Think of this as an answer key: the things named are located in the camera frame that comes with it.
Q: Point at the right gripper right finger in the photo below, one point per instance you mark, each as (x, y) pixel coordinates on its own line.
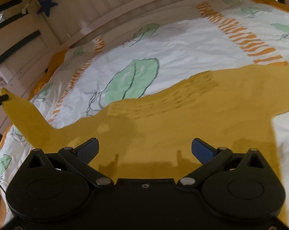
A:
(212, 160)

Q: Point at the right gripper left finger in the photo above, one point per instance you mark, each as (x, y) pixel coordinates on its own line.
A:
(78, 159)

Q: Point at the mustard yellow small garment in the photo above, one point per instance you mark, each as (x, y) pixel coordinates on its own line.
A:
(151, 137)

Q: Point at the orange bed underlay edge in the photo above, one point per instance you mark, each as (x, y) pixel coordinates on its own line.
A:
(42, 76)

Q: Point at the white leaf-print bed sheet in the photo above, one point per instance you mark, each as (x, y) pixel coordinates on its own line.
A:
(132, 82)

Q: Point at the dark blue star decoration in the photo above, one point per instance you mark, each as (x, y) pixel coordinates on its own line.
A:
(45, 6)

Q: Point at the white wooden bed frame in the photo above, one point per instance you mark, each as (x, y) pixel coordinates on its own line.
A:
(99, 7)

